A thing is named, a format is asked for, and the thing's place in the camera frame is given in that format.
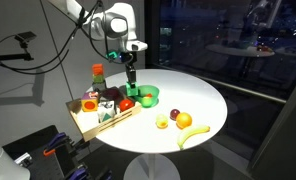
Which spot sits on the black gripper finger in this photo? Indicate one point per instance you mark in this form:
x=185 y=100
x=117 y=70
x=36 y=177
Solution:
x=128 y=73
x=133 y=76

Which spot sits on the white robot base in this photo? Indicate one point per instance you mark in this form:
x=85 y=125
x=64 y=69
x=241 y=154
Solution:
x=9 y=170

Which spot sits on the green plastic bowl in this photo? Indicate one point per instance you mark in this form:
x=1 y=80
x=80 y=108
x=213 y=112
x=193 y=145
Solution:
x=147 y=102

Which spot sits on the red tomato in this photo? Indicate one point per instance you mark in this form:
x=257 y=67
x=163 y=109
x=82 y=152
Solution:
x=125 y=105

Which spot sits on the yellow banana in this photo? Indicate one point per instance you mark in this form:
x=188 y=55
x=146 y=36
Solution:
x=189 y=131

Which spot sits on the yellow peach fruit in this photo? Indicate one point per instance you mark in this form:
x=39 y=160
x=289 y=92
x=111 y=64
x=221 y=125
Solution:
x=161 y=121

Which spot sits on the orange red block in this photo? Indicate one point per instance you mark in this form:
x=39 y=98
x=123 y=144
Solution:
x=97 y=69

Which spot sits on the orange fruit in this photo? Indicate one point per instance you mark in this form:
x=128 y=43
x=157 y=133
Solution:
x=183 y=120

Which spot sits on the blue orange clamp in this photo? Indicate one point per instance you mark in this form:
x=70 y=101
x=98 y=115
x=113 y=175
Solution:
x=57 y=140

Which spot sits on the black camera on mount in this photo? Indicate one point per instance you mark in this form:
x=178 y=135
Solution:
x=23 y=39

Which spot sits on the purple block orange circle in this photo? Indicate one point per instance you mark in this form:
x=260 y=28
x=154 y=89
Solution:
x=89 y=101

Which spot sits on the white round table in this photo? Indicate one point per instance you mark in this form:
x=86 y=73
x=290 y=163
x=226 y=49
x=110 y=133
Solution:
x=140 y=134

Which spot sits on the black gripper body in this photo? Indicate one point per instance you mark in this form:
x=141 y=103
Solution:
x=128 y=59

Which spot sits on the light green block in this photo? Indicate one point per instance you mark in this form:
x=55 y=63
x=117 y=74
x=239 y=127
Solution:
x=98 y=79

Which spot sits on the dark red plum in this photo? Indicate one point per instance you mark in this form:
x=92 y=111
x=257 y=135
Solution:
x=174 y=113

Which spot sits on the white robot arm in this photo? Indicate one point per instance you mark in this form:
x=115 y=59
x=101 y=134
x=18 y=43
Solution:
x=116 y=23

